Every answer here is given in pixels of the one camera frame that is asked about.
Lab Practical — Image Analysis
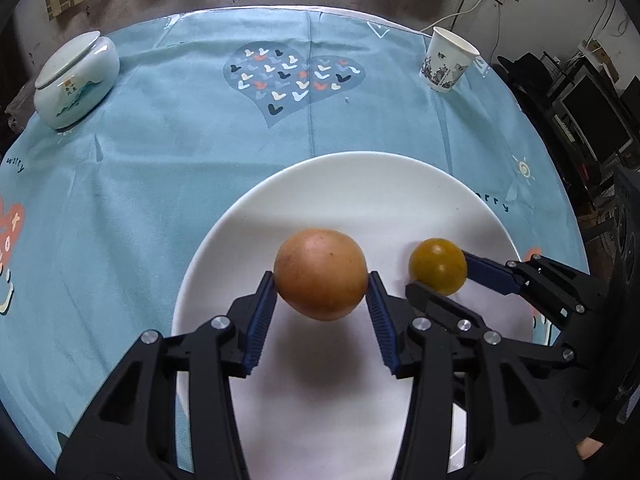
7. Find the yellow-green orange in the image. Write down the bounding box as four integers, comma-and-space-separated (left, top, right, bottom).
409, 237, 468, 296

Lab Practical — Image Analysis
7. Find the brown round pear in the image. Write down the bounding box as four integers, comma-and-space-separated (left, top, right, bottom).
273, 229, 368, 322

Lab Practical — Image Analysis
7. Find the right hand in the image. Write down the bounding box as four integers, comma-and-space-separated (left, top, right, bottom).
576, 437, 603, 460

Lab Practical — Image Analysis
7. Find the white oval plate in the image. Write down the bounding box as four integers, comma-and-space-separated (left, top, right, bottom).
170, 149, 536, 476

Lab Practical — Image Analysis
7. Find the computer monitor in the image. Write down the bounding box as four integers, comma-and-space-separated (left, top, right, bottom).
553, 65, 638, 165

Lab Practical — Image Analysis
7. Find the light blue patterned tablecloth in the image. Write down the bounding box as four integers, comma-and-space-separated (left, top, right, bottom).
1, 8, 587, 469

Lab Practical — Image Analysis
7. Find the white paper cup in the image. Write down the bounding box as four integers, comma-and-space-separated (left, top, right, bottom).
420, 26, 480, 93

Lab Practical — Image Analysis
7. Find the celadon lidded jar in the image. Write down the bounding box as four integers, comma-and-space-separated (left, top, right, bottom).
34, 30, 120, 130

